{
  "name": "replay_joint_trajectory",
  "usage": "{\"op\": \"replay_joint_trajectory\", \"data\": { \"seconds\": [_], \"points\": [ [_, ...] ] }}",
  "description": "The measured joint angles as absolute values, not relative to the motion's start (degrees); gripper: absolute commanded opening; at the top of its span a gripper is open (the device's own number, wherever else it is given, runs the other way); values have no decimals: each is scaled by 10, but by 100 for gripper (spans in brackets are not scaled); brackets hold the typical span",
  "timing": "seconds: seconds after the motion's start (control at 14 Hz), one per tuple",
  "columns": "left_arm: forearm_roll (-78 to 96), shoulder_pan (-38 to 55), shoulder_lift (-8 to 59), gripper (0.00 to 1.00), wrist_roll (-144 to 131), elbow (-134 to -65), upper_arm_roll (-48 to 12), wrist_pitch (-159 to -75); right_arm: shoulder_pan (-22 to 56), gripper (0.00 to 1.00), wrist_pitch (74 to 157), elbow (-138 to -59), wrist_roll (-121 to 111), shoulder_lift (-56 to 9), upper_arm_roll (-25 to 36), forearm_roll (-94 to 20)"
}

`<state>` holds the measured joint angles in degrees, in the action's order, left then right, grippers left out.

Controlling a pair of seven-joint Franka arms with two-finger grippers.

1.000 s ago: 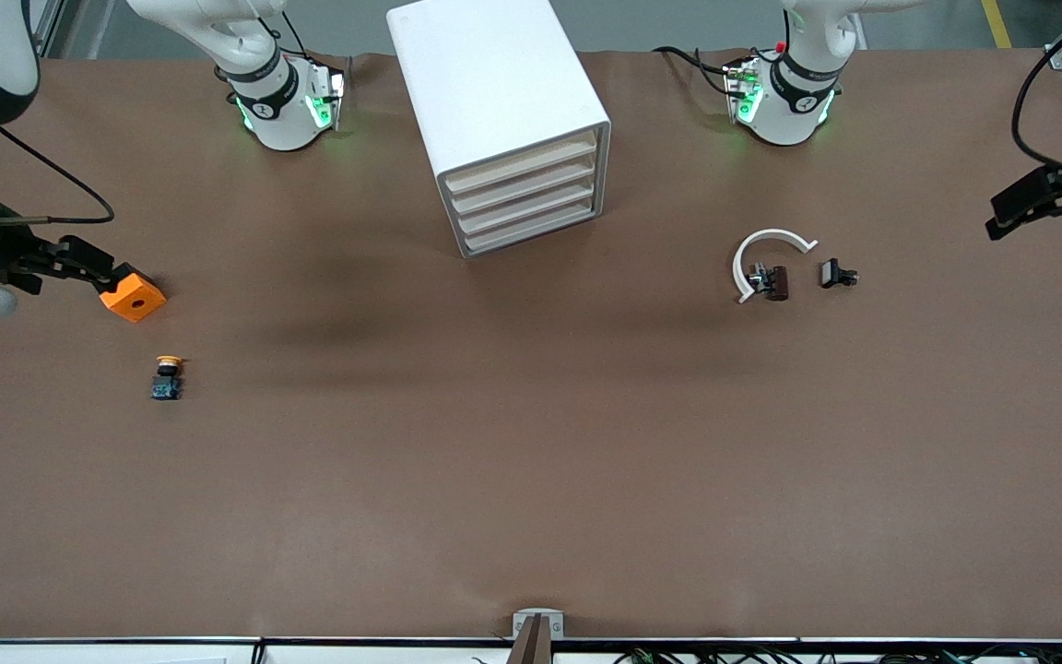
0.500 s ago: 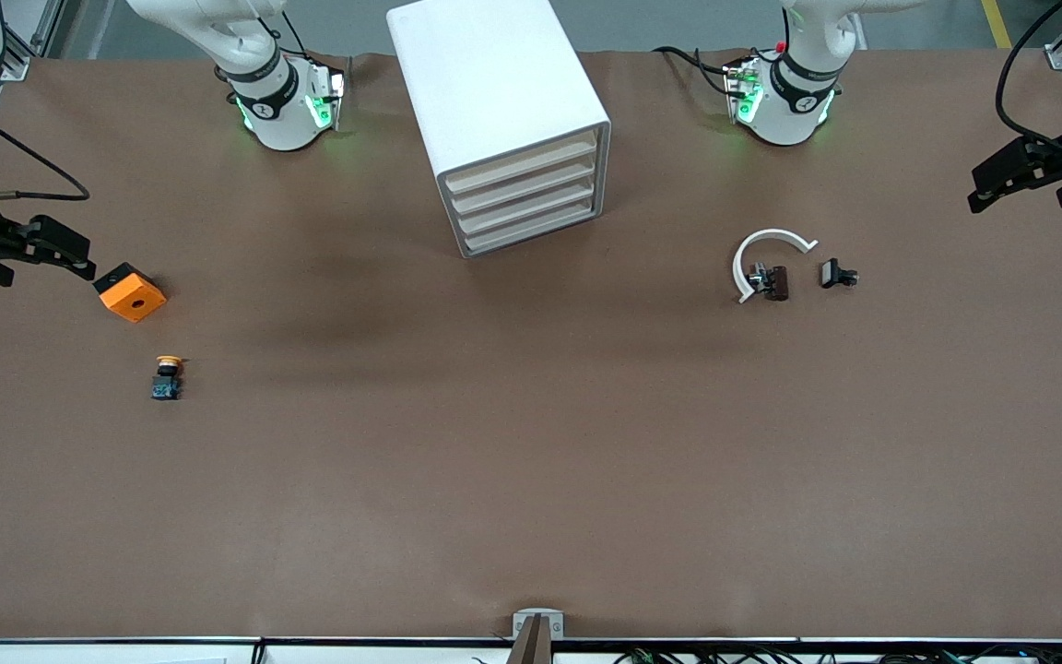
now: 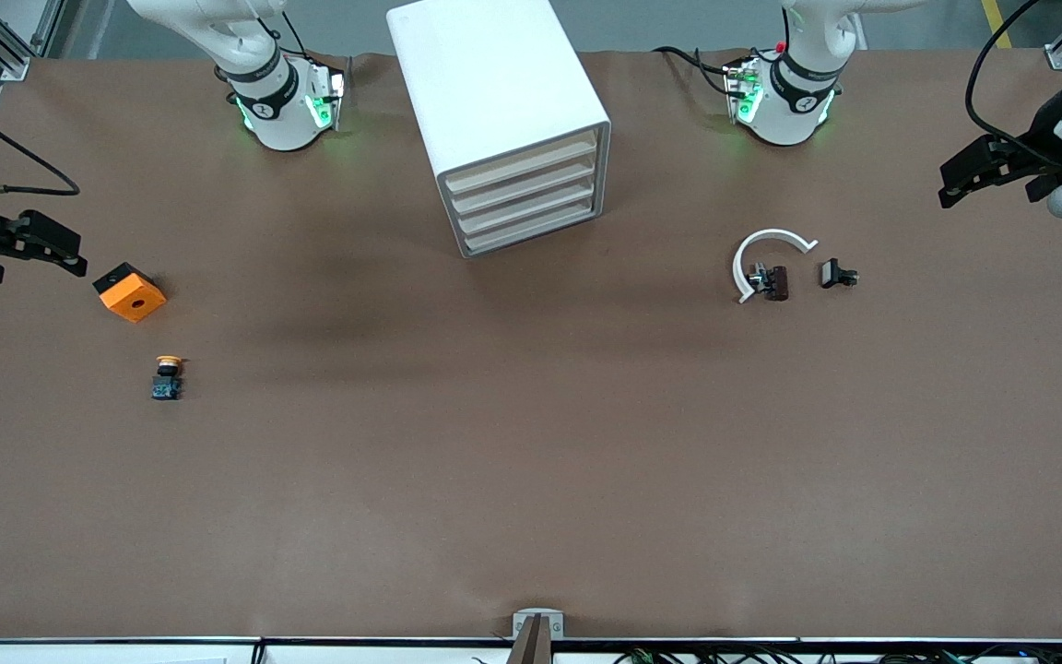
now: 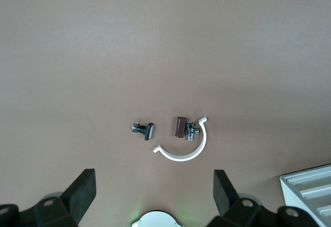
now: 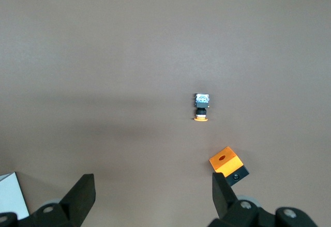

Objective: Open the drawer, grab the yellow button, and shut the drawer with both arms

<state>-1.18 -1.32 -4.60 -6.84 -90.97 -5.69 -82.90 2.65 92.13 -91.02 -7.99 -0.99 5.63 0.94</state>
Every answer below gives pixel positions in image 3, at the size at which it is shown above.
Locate brown table mat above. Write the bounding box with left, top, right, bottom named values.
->
left=0, top=46, right=1062, bottom=642

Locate dark brown small component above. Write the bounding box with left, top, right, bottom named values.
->
left=749, top=264, right=791, bottom=302

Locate grey metal table bracket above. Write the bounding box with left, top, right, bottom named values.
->
left=513, top=609, right=565, bottom=639

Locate white table edge rail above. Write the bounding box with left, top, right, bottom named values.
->
left=0, top=634, right=1062, bottom=664

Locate black right base cable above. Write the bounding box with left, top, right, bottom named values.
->
left=259, top=9, right=313, bottom=61

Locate white curved plastic arc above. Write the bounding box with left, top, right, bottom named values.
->
left=733, top=228, right=819, bottom=305

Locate orange box with hole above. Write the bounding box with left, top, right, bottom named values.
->
left=92, top=262, right=168, bottom=324

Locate black left base cable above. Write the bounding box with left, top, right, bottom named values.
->
left=653, top=44, right=744, bottom=98

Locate black base cable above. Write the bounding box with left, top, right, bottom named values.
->
left=259, top=9, right=313, bottom=61
left=653, top=44, right=744, bottom=98

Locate orange cap push button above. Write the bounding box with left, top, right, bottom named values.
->
left=151, top=355, right=186, bottom=401

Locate brown camera post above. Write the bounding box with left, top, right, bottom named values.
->
left=505, top=616, right=553, bottom=664

